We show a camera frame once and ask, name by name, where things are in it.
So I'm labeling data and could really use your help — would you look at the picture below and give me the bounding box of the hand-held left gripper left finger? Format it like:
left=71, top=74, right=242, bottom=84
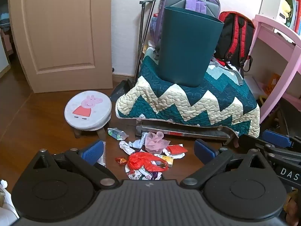
left=32, top=139, right=119, bottom=190

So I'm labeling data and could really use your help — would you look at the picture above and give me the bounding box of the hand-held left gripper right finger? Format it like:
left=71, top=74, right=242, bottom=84
left=181, top=138, right=267, bottom=189

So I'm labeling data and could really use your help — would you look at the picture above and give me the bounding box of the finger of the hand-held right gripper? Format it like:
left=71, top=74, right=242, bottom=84
left=262, top=129, right=301, bottom=149
left=240, top=137, right=301, bottom=169

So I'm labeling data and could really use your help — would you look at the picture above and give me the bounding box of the clear green plastic wrapper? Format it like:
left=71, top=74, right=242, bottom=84
left=107, top=127, right=129, bottom=141

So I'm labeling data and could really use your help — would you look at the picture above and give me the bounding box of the white printed wrapper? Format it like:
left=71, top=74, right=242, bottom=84
left=126, top=164, right=164, bottom=181

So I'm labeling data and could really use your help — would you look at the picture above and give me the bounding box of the teal plastic waste bin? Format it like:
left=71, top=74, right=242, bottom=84
left=156, top=7, right=224, bottom=87

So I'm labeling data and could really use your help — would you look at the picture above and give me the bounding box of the red white snack wrapper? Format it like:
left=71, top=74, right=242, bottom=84
left=163, top=144, right=189, bottom=160

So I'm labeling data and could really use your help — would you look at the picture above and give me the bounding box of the white crumpled tissue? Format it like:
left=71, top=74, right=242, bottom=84
left=119, top=140, right=135, bottom=155

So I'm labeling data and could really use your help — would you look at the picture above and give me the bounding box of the yellow snack wrapper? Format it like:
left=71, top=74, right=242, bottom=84
left=154, top=154, right=175, bottom=168

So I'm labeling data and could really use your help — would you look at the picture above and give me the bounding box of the pig print round stool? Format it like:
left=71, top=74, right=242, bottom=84
left=64, top=90, right=112, bottom=140

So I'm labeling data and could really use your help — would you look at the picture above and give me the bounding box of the pink plastic bag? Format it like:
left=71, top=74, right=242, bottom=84
left=144, top=131, right=171, bottom=153

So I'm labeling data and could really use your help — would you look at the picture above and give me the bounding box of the orange box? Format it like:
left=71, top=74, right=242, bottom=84
left=268, top=73, right=282, bottom=95

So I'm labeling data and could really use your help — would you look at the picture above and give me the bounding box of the teal cream zigzag quilt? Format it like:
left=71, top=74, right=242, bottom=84
left=115, top=46, right=261, bottom=138

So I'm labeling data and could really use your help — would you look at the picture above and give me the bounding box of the red plastic bag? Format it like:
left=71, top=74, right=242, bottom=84
left=127, top=152, right=169, bottom=172

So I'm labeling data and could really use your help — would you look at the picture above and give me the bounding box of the white plastic bag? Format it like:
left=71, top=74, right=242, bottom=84
left=0, top=179, right=20, bottom=220

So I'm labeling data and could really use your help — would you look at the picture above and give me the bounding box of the red black backpack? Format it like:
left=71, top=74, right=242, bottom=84
left=213, top=11, right=256, bottom=73

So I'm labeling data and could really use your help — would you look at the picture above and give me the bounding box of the row of books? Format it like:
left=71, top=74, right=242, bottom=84
left=294, top=5, right=301, bottom=36

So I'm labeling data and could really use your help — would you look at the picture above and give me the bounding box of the beige wooden door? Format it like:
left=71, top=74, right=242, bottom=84
left=8, top=0, right=115, bottom=94

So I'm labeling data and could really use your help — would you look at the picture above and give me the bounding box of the yellow plush toy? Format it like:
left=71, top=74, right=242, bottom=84
left=282, top=0, right=292, bottom=15

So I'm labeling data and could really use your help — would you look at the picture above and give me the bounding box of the black long-handled dustpan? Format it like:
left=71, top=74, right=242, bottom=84
left=109, top=0, right=153, bottom=103

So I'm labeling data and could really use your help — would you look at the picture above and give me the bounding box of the grey broom handle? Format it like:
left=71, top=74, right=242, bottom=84
left=138, top=0, right=161, bottom=59

